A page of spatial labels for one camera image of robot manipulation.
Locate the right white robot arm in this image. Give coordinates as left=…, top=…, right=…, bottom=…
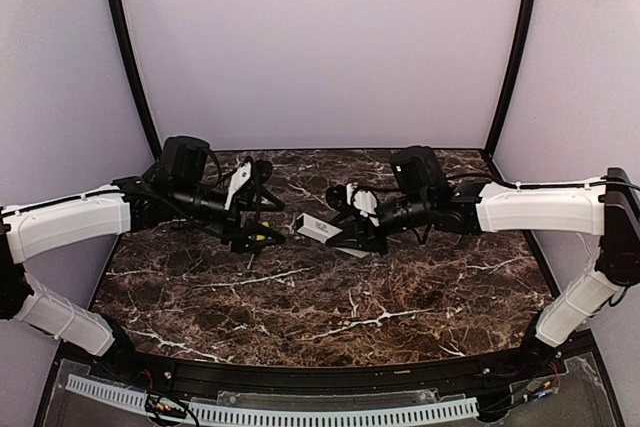
left=326, top=146, right=639, bottom=378

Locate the left black frame post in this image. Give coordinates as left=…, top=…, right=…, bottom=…
left=107, top=0, right=161, bottom=159

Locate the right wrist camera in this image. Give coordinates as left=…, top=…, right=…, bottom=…
left=346, top=183, right=378, bottom=218

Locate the yellow handled screwdriver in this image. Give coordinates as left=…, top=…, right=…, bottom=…
left=246, top=221, right=270, bottom=271

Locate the white remote control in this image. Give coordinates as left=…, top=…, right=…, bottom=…
left=295, top=213, right=341, bottom=244

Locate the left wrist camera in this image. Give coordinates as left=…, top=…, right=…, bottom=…
left=224, top=160, right=252, bottom=211

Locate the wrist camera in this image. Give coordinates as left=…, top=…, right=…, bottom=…
left=224, top=160, right=252, bottom=211
left=346, top=183, right=378, bottom=218

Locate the white slotted cable duct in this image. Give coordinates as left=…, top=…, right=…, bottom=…
left=65, top=374, right=478, bottom=426

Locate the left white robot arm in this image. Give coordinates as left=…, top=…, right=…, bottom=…
left=1, top=136, right=285, bottom=366

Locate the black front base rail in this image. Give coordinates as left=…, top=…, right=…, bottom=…
left=84, top=346, right=566, bottom=398

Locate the right black frame post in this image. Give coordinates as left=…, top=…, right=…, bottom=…
left=484, top=0, right=535, bottom=158

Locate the black frame post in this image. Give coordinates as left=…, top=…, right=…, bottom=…
left=107, top=0, right=161, bottom=159
left=484, top=0, right=535, bottom=158

